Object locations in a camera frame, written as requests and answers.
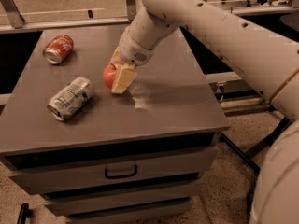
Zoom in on black metal stand frame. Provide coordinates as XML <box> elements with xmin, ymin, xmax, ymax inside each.
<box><xmin>219</xmin><ymin>117</ymin><xmax>292</xmax><ymax>175</ymax></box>

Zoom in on red soda can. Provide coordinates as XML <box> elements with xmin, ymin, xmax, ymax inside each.
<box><xmin>43</xmin><ymin>35</ymin><xmax>74</xmax><ymax>65</ymax></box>

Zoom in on black handle on floor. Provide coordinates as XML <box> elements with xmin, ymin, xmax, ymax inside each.
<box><xmin>17</xmin><ymin>203</ymin><xmax>32</xmax><ymax>224</ymax></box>

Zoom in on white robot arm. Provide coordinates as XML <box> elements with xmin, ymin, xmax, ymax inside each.
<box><xmin>111</xmin><ymin>0</ymin><xmax>299</xmax><ymax>224</ymax></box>

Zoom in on black drawer handle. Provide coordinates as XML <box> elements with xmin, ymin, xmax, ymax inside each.
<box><xmin>104</xmin><ymin>164</ymin><xmax>138</xmax><ymax>180</ymax></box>

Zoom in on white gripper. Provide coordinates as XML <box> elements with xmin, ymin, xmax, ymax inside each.
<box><xmin>110</xmin><ymin>27</ymin><xmax>154</xmax><ymax>94</ymax></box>

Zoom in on grey drawer cabinet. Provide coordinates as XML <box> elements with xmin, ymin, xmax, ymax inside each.
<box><xmin>0</xmin><ymin>25</ymin><xmax>228</xmax><ymax>224</ymax></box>

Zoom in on red apple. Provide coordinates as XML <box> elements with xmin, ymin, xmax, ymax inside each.
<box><xmin>103</xmin><ymin>63</ymin><xmax>118</xmax><ymax>90</ymax></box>

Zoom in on white green 7up can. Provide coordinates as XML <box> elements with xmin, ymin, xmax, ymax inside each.
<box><xmin>47</xmin><ymin>77</ymin><xmax>94</xmax><ymax>121</ymax></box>

